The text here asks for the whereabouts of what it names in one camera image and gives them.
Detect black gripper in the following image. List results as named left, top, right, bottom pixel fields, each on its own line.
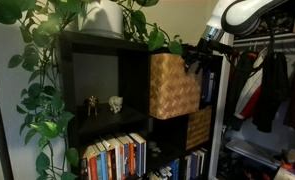
left=184, top=37, right=218, bottom=76

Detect large woven bamboo drawer basket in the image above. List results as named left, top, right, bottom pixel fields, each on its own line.
left=149, top=52, right=204, bottom=121

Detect tall blue book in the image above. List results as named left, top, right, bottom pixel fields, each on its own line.
left=202, top=69, right=211, bottom=104

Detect white hardcover book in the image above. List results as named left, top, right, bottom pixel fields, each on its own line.
left=208, top=72, right=216, bottom=103

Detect dark hanging garment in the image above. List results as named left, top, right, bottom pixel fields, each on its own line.
left=224, top=49, right=255, bottom=132

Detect black cube bookshelf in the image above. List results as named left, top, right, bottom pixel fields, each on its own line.
left=57, top=30, right=224, bottom=180

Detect white and red jacket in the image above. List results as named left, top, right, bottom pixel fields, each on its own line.
left=233, top=47, right=271, bottom=120

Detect small woven bamboo basket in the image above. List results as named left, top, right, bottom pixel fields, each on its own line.
left=185, top=105, right=214, bottom=151

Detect black hanging jacket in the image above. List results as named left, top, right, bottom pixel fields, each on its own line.
left=252, top=46, right=291, bottom=134

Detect white elephant figurine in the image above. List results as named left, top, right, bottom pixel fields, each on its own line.
left=107, top=95, right=124, bottom=114

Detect metal closet rod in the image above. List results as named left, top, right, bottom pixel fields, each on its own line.
left=235, top=35, right=295, bottom=48

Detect dark blue paperback book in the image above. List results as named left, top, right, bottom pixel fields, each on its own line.
left=190, top=151, right=199, bottom=179

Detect dark printed box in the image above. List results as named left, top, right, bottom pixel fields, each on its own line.
left=253, top=3, right=295, bottom=38

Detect white closet shelf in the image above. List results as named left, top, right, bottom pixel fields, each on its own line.
left=235, top=30, right=295, bottom=40

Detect grey flat board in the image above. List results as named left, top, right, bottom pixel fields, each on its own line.
left=225, top=138, right=283, bottom=170

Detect bright blue book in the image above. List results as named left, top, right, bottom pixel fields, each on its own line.
left=167, top=158, right=181, bottom=180

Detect white plant pot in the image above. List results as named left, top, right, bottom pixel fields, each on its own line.
left=74, top=0, right=125, bottom=40

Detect lower shelf books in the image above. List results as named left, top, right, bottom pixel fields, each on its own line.
left=129, top=132, right=148, bottom=178

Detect gold animal figurine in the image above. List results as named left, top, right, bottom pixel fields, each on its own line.
left=84, top=95, right=99, bottom=117

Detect orange spine book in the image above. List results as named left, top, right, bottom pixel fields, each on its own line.
left=125, top=134, right=136, bottom=177

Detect pile of white books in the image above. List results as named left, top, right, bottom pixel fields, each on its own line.
left=148, top=165, right=173, bottom=180

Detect blue-grey book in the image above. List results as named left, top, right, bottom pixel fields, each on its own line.
left=116, top=134, right=131, bottom=179

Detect row of books lower left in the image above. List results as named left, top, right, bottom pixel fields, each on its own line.
left=101, top=136, right=122, bottom=180

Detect orange clamp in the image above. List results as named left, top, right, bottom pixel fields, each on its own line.
left=280, top=159, right=294, bottom=171

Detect orange-red spine book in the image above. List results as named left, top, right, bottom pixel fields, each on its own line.
left=86, top=153, right=99, bottom=180

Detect brown paperback book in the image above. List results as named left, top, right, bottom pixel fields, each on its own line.
left=79, top=146, right=92, bottom=180

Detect green pothos plant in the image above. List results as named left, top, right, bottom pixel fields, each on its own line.
left=0, top=0, right=188, bottom=180

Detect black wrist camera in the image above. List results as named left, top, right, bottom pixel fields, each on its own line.
left=210, top=40, right=236, bottom=55

